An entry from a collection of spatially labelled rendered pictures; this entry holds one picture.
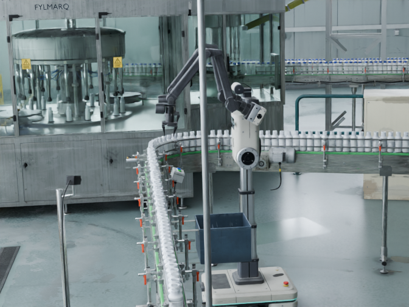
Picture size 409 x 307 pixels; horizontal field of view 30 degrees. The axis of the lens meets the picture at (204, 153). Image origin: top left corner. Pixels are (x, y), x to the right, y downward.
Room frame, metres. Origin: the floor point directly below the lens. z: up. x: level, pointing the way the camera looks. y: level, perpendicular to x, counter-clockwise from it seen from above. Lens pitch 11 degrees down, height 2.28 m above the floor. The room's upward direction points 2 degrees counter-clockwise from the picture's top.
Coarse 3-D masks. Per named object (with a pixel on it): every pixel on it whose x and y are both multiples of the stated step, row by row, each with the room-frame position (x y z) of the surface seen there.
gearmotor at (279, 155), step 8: (264, 152) 6.30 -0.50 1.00; (272, 152) 6.19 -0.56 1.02; (280, 152) 6.18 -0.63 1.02; (288, 152) 6.20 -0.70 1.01; (264, 160) 6.24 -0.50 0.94; (272, 160) 6.19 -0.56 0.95; (280, 160) 6.17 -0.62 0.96; (288, 160) 6.20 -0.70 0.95; (256, 168) 6.26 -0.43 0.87; (264, 168) 6.24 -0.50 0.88; (280, 168) 6.19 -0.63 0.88; (280, 176) 6.20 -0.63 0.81; (280, 184) 6.23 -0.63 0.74
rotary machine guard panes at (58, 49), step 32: (0, 32) 7.99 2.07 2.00; (32, 32) 8.02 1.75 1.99; (64, 32) 8.05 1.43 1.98; (128, 32) 8.11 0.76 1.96; (160, 32) 8.14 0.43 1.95; (0, 64) 7.98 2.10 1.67; (32, 64) 8.01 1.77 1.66; (64, 64) 8.05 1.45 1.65; (96, 64) 8.08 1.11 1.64; (128, 64) 8.11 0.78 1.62; (160, 64) 8.14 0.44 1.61; (0, 96) 7.98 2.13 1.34; (32, 96) 8.01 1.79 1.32; (64, 96) 8.04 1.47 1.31; (96, 96) 8.08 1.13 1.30; (128, 96) 8.11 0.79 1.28; (0, 128) 7.98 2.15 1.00; (32, 128) 8.01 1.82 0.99; (64, 128) 8.04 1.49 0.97; (96, 128) 8.07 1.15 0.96; (128, 128) 8.11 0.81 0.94; (160, 128) 8.14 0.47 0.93
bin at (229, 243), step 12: (216, 216) 4.65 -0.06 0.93; (228, 216) 4.65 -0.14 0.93; (240, 216) 4.66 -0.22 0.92; (216, 228) 4.34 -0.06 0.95; (228, 228) 4.34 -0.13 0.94; (240, 228) 4.35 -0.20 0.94; (216, 240) 4.34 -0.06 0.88; (228, 240) 4.35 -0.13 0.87; (240, 240) 4.35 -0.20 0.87; (180, 252) 4.58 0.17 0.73; (192, 252) 4.58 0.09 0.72; (216, 252) 4.34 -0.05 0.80; (228, 252) 4.35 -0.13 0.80; (240, 252) 4.35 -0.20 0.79
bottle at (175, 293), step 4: (172, 284) 2.90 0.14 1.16; (176, 284) 2.90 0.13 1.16; (172, 288) 2.87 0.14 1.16; (176, 288) 2.87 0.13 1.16; (172, 292) 2.87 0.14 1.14; (176, 292) 2.87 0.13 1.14; (180, 292) 2.89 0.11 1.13; (168, 296) 2.88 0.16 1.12; (172, 296) 2.87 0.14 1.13; (176, 296) 2.86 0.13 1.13; (180, 296) 2.87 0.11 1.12; (172, 300) 2.86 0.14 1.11; (176, 300) 2.86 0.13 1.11; (180, 300) 2.87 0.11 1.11; (172, 304) 2.86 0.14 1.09; (176, 304) 2.86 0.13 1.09; (180, 304) 2.87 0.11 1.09
